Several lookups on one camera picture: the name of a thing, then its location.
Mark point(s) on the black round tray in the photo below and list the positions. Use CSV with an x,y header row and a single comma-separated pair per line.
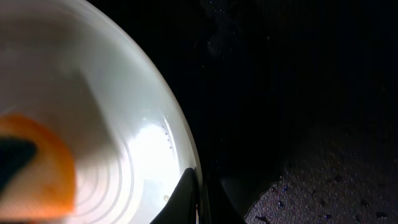
x,y
292,104

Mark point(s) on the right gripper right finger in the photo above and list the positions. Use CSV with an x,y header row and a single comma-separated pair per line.
x,y
217,209

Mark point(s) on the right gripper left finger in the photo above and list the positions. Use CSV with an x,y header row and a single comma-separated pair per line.
x,y
182,205

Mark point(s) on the green and yellow sponge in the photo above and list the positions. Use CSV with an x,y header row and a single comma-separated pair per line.
x,y
38,180

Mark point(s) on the light blue plate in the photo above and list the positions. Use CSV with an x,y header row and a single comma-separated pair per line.
x,y
68,66

